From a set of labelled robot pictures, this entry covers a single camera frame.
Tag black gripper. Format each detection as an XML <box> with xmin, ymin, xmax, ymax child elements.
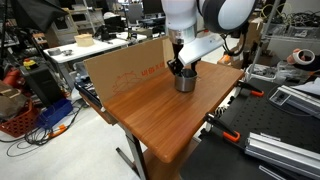
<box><xmin>166</xmin><ymin>42</ymin><xmax>202</xmax><ymax>77</ymax></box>

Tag wooden table with metal legs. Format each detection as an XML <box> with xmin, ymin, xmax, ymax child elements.
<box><xmin>102</xmin><ymin>60</ymin><xmax>245</xmax><ymax>180</ymax></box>

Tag brown printed cardboard panel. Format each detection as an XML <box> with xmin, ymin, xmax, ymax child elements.
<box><xmin>83</xmin><ymin>37</ymin><xmax>167</xmax><ymax>104</ymax></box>

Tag white background table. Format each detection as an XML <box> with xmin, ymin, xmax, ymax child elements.
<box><xmin>43</xmin><ymin>31</ymin><xmax>148</xmax><ymax>64</ymax></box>

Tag black perforated breadboard table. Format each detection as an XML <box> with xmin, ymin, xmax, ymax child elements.
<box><xmin>179</xmin><ymin>76</ymin><xmax>320</xmax><ymax>180</ymax></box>

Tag small wooden box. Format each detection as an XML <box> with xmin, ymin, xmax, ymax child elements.
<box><xmin>73</xmin><ymin>33</ymin><xmax>95</xmax><ymax>48</ymax></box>

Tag white pink tape roll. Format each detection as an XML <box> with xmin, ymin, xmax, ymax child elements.
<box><xmin>286</xmin><ymin>48</ymin><xmax>316</xmax><ymax>66</ymax></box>

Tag blue plastic bin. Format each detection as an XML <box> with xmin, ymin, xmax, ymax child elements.
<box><xmin>35</xmin><ymin>98</ymin><xmax>74</xmax><ymax>129</ymax></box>

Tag black computer case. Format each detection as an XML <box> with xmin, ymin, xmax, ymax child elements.
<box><xmin>19</xmin><ymin>63</ymin><xmax>69</xmax><ymax>108</ymax></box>

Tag yellow emergency stop button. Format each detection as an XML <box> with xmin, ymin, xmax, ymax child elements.
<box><xmin>22</xmin><ymin>58</ymin><xmax>39</xmax><ymax>71</ymax></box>

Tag black photo softbox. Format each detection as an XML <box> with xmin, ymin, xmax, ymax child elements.
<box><xmin>9</xmin><ymin>0</ymin><xmax>69</xmax><ymax>33</ymax></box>

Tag red plastic basket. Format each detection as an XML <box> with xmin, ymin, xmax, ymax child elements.
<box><xmin>0</xmin><ymin>99</ymin><xmax>40</xmax><ymax>138</ymax></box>

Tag brown bag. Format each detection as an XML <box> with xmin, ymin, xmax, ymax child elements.
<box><xmin>0</xmin><ymin>79</ymin><xmax>30</xmax><ymax>122</ymax></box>

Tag metal cup with handle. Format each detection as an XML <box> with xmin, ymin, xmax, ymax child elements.
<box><xmin>174</xmin><ymin>68</ymin><xmax>199</xmax><ymax>93</ymax></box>

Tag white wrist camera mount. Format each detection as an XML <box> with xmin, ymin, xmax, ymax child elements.
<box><xmin>178</xmin><ymin>33</ymin><xmax>225</xmax><ymax>67</ymax></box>

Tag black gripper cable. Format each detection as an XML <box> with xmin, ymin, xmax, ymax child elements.
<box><xmin>222</xmin><ymin>31</ymin><xmax>248</xmax><ymax>58</ymax></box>

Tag black clamp with orange handle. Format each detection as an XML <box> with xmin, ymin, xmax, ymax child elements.
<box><xmin>235</xmin><ymin>79</ymin><xmax>265</xmax><ymax>98</ymax></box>
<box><xmin>203</xmin><ymin>112</ymin><xmax>242</xmax><ymax>144</ymax></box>

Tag silver aluminium post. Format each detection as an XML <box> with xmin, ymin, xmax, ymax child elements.
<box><xmin>248</xmin><ymin>0</ymin><xmax>282</xmax><ymax>83</ymax></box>

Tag aluminium rail with bracket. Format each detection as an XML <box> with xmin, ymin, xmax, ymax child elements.
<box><xmin>269</xmin><ymin>84</ymin><xmax>320</xmax><ymax>119</ymax></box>

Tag long aluminium extrusion rail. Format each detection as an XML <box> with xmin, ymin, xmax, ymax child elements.
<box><xmin>244</xmin><ymin>131</ymin><xmax>320</xmax><ymax>180</ymax></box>

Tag orange handled tool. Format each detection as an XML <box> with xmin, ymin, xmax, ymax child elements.
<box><xmin>48</xmin><ymin>124</ymin><xmax>69</xmax><ymax>138</ymax></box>

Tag black floor cable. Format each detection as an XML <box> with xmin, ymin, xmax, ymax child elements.
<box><xmin>0</xmin><ymin>106</ymin><xmax>86</xmax><ymax>158</ymax></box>

